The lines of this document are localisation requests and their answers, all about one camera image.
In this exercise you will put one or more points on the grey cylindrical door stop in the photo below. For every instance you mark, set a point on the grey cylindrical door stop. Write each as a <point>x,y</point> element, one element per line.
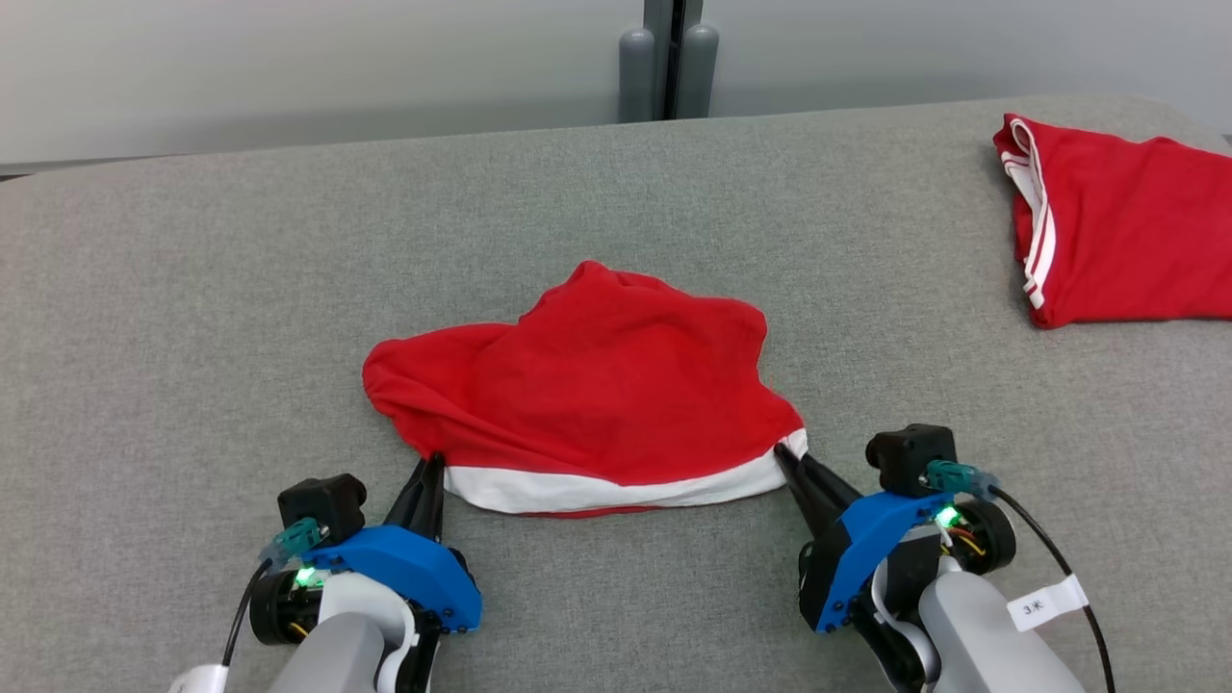
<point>636,77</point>
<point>697,72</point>

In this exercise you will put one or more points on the grey door frame post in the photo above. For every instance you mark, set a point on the grey door frame post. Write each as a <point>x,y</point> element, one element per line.
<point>674,48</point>

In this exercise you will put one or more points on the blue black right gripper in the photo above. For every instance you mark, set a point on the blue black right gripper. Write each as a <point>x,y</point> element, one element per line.
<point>857,549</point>

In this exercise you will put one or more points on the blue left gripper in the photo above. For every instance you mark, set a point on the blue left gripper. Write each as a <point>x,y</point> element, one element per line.
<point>404,568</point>

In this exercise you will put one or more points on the red jersey with white sleeves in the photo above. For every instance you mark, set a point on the red jersey with white sleeves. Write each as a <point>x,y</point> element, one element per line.
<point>1126,231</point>

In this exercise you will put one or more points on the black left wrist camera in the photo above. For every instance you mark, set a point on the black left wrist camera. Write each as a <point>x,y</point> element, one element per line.
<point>322,505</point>

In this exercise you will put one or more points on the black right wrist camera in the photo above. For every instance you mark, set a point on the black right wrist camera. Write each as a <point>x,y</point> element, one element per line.
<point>910,457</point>

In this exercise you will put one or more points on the teal camera connector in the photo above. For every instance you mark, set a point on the teal camera connector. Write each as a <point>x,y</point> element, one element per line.
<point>958,476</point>
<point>294,539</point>

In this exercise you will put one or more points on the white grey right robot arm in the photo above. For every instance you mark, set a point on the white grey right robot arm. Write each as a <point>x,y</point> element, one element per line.
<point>982,645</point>

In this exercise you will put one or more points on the teal right camera connector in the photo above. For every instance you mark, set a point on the teal right camera connector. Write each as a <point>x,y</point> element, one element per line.
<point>958,476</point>

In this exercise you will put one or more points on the teal left camera connector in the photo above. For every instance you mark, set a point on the teal left camera connector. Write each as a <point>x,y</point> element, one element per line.
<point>294,539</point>

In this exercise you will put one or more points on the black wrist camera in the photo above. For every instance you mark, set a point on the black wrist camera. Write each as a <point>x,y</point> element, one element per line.
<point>322,505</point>
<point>910,457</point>

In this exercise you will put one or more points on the red shorts with white hem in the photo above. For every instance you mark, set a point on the red shorts with white hem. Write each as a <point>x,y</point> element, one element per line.
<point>597,385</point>

